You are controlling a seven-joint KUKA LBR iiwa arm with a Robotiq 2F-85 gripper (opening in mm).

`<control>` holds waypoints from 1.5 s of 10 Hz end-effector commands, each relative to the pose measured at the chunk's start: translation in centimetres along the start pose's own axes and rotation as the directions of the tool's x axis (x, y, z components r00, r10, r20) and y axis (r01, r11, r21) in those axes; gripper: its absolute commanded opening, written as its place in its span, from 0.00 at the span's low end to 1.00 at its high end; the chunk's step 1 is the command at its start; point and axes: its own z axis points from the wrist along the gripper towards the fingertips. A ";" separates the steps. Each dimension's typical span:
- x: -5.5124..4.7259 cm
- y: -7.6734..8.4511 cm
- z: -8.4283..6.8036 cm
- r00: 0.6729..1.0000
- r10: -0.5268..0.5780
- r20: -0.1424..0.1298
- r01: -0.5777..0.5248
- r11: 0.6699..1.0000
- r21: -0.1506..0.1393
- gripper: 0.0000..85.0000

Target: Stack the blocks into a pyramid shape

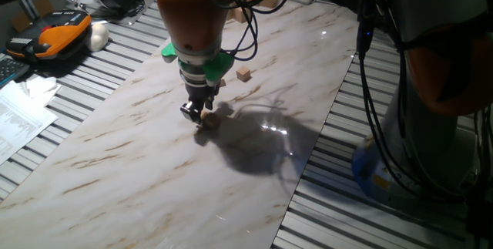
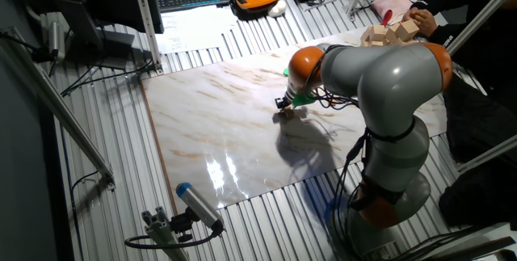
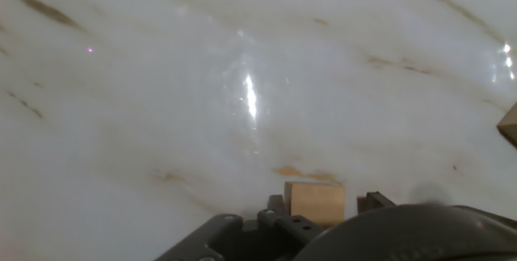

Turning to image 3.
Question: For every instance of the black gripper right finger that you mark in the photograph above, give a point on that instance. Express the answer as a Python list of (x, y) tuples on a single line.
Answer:
[(375, 201)]

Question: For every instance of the marble pattern board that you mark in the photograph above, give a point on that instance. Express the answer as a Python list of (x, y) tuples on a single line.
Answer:
[(121, 131)]

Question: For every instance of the small wooden cube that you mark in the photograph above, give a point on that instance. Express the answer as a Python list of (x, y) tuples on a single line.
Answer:
[(315, 204), (509, 125)]

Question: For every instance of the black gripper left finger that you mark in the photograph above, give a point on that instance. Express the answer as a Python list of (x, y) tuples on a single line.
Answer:
[(295, 225)]

